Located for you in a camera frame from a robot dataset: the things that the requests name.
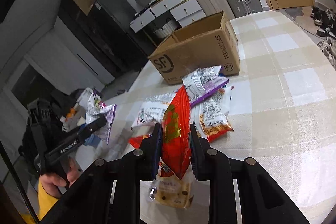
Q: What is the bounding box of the orange white snack bag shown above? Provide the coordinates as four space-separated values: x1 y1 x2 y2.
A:
191 86 234 143

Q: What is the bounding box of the black refrigerator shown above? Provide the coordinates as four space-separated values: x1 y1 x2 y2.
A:
88 0 154 76

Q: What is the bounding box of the SF Express cardboard box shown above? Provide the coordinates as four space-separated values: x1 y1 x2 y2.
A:
148 11 240 85

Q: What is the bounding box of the cookie packet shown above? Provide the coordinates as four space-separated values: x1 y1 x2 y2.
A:
148 161 195 209

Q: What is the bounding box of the woven laundry basket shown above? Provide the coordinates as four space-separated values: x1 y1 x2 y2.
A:
154 20 180 39

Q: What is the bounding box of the yellow sleeve forearm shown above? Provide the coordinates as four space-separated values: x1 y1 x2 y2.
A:
37 174 61 220

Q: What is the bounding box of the left hand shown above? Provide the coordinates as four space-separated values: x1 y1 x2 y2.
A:
39 157 82 199

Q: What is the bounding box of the red snack bag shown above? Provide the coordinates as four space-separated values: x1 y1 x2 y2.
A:
161 86 191 180

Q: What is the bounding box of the white drawer cabinet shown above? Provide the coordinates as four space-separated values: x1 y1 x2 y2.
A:
130 0 206 33

